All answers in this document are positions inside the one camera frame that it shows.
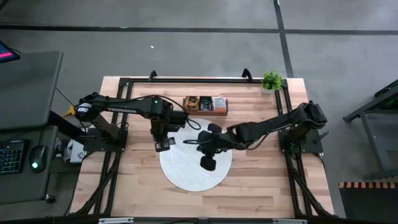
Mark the green plant in white pot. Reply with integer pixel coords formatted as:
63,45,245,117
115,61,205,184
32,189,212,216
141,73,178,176
260,70,284,95

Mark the wooden compartment tray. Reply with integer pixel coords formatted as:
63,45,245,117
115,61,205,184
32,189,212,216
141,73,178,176
182,95,229,117

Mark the black box orange striped edge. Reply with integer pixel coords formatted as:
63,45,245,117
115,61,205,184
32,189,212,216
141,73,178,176
338,181,398,223

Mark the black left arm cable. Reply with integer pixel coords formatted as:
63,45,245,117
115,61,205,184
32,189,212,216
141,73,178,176
124,94,202,131

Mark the black equipment stand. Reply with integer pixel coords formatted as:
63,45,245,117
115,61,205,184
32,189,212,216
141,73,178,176
341,79,398,181

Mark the black computer mouse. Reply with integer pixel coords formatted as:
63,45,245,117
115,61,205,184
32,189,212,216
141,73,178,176
29,144,47,174

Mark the dark grey desk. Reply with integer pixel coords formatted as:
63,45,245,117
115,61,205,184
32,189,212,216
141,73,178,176
0,50,64,205

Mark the silver aluminium bracket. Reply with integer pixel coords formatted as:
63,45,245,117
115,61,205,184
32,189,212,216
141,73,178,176
272,218,308,224
98,217,134,224

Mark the tablet with pink screen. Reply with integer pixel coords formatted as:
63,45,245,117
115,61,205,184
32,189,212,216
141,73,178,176
0,40,21,64

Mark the white round woven placemat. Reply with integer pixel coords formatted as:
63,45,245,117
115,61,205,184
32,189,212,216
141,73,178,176
159,117,233,193

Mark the backlit black keyboard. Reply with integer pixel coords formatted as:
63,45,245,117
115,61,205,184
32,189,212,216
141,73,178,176
0,139,25,175

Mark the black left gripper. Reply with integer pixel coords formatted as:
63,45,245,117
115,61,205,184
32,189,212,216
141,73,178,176
150,108,189,153

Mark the black aluminium table frame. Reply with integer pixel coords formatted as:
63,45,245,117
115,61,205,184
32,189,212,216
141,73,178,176
70,76,335,224

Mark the orange mango tea packet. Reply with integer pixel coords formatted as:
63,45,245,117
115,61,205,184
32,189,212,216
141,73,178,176
185,96,199,111

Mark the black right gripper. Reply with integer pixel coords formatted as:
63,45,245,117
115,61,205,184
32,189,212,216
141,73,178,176
182,123,233,172

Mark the yellow cable connector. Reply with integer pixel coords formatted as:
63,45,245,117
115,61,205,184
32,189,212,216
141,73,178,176
63,105,77,118

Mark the small white box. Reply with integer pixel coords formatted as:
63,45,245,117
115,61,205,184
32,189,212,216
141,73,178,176
68,139,87,164

